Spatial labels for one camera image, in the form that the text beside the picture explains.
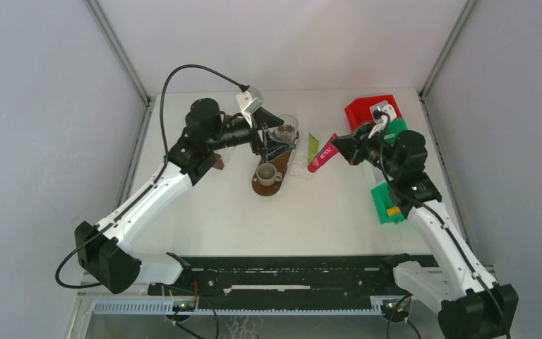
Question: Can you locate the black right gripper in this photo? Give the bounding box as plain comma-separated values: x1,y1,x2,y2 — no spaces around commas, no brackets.
330,121,402,179

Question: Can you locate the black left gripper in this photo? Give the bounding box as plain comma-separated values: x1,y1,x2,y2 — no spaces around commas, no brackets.
206,107,295,162

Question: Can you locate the clear glass tumbler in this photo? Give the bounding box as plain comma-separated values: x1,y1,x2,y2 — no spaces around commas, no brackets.
275,114,299,143

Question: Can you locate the red toothpaste tube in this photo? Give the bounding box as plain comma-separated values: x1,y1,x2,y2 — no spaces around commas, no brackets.
307,133,339,173

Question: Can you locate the green toothpaste tube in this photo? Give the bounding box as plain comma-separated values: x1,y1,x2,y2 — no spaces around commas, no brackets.
307,133,320,165

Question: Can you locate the grey ceramic cup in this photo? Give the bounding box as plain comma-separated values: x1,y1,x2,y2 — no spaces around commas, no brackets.
255,162,283,186

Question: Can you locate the clear textured acrylic holder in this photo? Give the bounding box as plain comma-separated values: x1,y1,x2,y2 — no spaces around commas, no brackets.
289,141,316,180

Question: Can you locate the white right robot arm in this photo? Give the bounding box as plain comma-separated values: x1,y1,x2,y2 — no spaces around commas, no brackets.
331,123,519,338

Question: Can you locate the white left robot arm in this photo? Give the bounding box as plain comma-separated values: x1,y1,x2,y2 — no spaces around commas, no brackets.
55,98,291,295

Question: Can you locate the brown oval wooden tray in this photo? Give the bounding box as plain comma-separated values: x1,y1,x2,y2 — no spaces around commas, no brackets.
251,148,296,197

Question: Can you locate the green bin with toothpaste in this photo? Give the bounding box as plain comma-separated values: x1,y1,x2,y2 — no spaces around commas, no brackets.
371,182,405,225

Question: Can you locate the yellow toothpaste tube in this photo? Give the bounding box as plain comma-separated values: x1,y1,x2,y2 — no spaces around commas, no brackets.
386,206,402,218

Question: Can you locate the red storage bin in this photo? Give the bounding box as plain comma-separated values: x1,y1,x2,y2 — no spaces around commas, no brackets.
344,95,402,131

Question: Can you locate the green bin with toothbrushes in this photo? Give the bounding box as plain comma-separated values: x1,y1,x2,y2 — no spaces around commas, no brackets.
384,118,408,145

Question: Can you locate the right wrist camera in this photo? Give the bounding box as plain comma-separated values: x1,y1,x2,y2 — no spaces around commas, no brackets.
369,100,398,136

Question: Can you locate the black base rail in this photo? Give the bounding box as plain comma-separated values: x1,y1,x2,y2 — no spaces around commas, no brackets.
147,255,405,311

